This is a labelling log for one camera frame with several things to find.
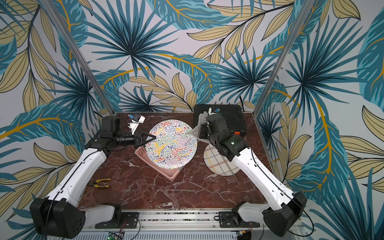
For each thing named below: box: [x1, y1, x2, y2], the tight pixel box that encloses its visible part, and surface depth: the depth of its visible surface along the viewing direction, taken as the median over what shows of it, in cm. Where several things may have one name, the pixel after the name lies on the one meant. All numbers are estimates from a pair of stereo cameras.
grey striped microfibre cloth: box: [187, 111, 211, 144], surface depth 72 cm
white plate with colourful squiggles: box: [145, 119, 198, 169], surface depth 75 cm
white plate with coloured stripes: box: [203, 144, 240, 176], surface depth 94 cm
